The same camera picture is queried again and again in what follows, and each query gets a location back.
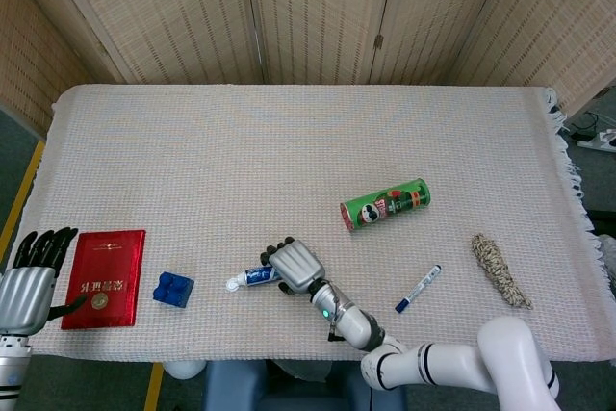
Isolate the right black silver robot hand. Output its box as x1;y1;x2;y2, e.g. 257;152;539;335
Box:
259;236;327;296

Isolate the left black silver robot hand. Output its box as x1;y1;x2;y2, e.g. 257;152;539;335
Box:
0;226;90;335

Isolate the white blue toothpaste tube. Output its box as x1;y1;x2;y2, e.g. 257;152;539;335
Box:
225;266;283;293

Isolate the blue robot base seat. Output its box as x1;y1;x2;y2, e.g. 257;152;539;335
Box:
201;360;408;411

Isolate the red certificate booklet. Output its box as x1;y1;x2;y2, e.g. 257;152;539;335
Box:
61;229;147;331

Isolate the white woven tablecloth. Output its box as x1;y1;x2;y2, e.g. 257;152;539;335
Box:
21;83;605;364

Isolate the green Pringles can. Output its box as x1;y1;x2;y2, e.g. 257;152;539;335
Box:
339;177;433;233

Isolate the blue white marker pen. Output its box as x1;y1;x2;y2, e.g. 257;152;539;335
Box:
395;264;443;314

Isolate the blue building block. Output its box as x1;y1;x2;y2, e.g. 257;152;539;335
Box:
152;270;196;310

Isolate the white round base part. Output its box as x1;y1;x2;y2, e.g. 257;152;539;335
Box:
163;361;206;381

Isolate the bamboo folding screen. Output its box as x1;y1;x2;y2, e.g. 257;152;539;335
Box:
0;0;616;138

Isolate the white power strip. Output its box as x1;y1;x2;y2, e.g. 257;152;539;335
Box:
576;129;616;153

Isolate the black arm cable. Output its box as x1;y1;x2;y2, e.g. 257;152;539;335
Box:
326;317;346;343

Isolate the braided beige rope bundle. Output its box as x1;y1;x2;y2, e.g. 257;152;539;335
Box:
470;232;534;311

